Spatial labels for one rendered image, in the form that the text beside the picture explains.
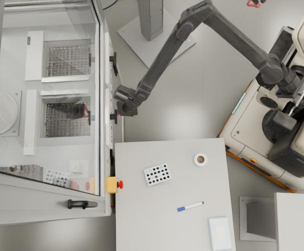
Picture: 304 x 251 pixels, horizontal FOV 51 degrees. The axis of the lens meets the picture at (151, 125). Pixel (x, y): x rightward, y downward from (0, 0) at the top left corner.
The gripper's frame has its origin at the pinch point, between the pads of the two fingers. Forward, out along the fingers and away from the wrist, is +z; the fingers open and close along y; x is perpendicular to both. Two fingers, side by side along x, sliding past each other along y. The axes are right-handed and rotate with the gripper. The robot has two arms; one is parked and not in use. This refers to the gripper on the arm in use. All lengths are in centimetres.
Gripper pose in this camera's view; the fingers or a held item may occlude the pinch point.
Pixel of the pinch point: (120, 113)
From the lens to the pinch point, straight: 161.8
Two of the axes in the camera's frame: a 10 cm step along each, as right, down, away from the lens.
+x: 1.0, 9.6, -2.6
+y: -8.9, -0.4, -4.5
